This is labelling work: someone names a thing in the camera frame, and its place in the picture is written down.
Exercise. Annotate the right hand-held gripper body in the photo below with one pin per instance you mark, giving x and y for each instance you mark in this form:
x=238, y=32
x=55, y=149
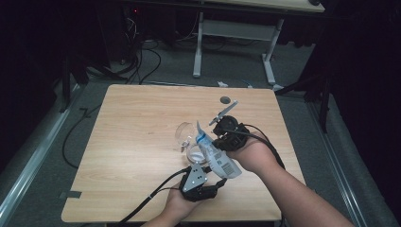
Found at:
x=230, y=134

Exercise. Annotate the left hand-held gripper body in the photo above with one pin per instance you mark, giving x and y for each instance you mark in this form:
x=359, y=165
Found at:
x=195, y=183

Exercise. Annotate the white and blue pouch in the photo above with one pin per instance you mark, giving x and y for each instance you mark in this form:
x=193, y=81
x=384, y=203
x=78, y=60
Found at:
x=217, y=157

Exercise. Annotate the clear glass jar with hinged lid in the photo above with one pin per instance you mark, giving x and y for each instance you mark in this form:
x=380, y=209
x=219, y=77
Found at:
x=189, y=142

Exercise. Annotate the person's left hand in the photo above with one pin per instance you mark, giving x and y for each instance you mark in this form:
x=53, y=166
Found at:
x=181, y=205

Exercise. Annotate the person's right hand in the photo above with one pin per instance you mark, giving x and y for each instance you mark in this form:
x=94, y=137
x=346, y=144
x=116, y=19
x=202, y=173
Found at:
x=257, y=154

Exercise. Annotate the white paper scrap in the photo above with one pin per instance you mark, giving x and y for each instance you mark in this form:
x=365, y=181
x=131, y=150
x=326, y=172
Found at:
x=222, y=84

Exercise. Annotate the black metal stand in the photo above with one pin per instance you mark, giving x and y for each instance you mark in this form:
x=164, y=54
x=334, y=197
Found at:
x=71, y=78
x=315, y=94

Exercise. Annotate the white-framed desk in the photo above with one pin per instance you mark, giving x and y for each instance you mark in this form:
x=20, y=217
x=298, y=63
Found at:
x=239, y=30

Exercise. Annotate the grey tape strip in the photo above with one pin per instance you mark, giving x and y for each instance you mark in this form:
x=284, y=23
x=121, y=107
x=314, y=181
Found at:
x=71, y=194

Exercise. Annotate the grey metal floor rail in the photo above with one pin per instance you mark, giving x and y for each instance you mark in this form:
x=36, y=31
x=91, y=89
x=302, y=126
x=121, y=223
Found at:
x=34, y=157
x=340, y=164

